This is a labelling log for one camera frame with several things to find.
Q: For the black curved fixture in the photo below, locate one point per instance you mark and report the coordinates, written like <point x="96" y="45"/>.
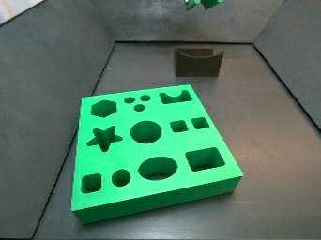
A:
<point x="197" y="62"/>

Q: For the green arch block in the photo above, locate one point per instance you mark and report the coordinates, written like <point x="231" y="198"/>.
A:
<point x="207" y="3"/>

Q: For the green shape sorter board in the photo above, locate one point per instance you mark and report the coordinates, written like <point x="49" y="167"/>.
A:
<point x="149" y="152"/>

